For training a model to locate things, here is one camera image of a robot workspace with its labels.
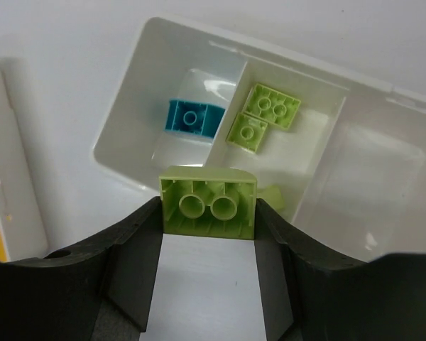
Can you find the green 2x2 lego brick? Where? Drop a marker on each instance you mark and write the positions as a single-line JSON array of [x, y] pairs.
[[247, 132], [272, 196]]

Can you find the green 2x4 lego brick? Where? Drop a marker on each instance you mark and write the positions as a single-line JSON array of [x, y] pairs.
[[271, 106], [208, 202]]

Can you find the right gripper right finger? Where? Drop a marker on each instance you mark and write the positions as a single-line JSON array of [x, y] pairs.
[[312, 292]]

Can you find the turquoise round lego piece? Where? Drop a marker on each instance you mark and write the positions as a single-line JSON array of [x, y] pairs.
[[194, 118]]

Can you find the left white divided tray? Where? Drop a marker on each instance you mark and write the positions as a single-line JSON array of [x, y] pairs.
[[21, 227]]

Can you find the white divided tray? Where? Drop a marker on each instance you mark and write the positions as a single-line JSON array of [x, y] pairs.
[[351, 167], [21, 227]]

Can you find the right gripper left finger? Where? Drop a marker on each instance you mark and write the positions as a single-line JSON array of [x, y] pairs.
[[60, 296]]

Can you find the right white divided tray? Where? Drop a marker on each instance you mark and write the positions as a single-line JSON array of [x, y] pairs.
[[351, 167]]

